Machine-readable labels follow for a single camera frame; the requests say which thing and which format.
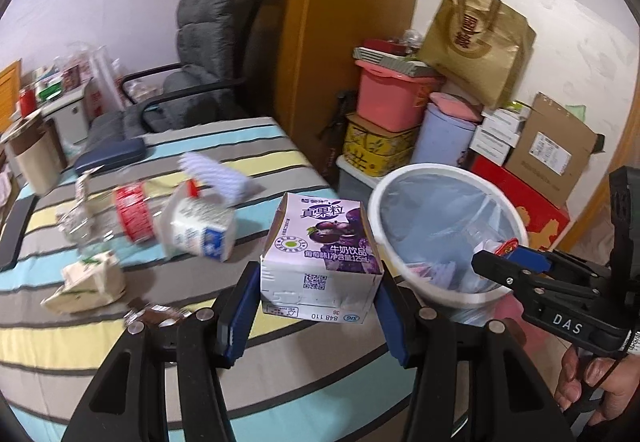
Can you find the white bedside cabinet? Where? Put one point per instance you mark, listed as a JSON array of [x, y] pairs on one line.
[[70, 122]]

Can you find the pink storage box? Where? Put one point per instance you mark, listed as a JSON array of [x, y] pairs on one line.
[[390, 97]]

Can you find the gold gift bag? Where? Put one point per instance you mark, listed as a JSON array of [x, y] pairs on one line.
[[475, 42]]

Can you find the brown cardboard box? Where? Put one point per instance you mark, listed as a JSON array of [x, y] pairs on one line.
[[550, 152]]

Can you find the wooden wardrobe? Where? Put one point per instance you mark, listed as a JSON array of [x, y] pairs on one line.
[[350, 22]]

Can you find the grey cushioned office chair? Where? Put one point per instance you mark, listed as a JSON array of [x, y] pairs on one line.
[[205, 22]]

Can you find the lavender bin with pink lid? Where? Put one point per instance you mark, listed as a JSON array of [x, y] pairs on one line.
[[442, 137]]

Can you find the white cardboard box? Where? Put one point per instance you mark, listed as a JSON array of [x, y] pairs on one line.
[[490, 154], [495, 136], [505, 119]]

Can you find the black tablet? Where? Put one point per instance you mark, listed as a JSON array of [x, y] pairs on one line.
[[17, 232]]

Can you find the brown candy wrapper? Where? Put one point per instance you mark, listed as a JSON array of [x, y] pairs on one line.
[[155, 314]]

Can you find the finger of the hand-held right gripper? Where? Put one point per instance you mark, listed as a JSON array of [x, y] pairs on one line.
[[532, 258], [500, 267]]

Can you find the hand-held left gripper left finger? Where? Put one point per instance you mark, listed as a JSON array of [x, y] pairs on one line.
[[232, 322]]

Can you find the dark red flat box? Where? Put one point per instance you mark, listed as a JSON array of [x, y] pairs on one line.
[[382, 47]]

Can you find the beige carton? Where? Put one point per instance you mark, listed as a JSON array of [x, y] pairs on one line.
[[85, 282]]

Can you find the grey green flat box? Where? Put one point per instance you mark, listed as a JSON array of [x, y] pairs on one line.
[[400, 67]]

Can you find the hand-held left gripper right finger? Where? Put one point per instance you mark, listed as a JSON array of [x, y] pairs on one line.
[[395, 327]]

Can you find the white round waste bin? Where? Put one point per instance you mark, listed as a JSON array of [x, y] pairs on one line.
[[450, 296]]

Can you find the orange wooden headboard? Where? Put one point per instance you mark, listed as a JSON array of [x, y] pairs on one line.
[[9, 92]]

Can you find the red label plastic bottle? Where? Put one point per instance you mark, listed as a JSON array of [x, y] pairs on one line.
[[132, 214]]

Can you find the red snack wrapper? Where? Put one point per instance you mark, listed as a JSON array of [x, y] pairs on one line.
[[502, 247]]

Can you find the navy blue case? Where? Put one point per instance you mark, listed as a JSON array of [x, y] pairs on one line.
[[110, 154]]

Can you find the red can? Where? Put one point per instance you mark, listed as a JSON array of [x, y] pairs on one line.
[[27, 102]]

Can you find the person's right hand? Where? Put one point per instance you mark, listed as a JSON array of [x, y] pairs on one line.
[[595, 372]]

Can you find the purple milk carton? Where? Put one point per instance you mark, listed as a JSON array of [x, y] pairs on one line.
[[320, 247]]

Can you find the yellow floral box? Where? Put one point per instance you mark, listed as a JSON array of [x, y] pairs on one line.
[[375, 142]]

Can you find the red white plastic bag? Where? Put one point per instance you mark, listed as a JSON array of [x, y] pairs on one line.
[[102, 87]]

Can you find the black office chair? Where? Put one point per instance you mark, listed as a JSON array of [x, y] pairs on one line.
[[260, 47]]

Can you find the grey plastic storage box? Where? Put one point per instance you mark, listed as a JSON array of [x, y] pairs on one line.
[[355, 177]]

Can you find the striped bed sheet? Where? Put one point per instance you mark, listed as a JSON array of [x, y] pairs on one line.
[[280, 162]]

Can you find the red gift box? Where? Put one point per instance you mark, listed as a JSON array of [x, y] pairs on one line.
[[540, 217]]

